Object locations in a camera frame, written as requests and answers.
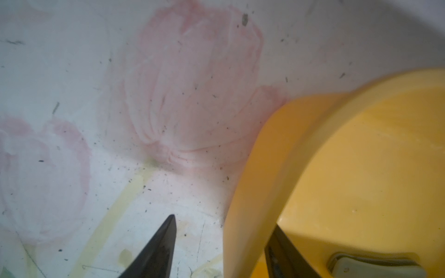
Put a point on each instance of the yellow plastic storage tray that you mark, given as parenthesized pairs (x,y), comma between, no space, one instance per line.
(360,173)

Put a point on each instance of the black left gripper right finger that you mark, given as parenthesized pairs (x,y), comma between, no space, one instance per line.
(284,260)

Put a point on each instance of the grey green folding knife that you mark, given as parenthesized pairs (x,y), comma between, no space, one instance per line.
(343,265)

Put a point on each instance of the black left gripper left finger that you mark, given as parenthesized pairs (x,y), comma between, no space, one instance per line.
(155,259)

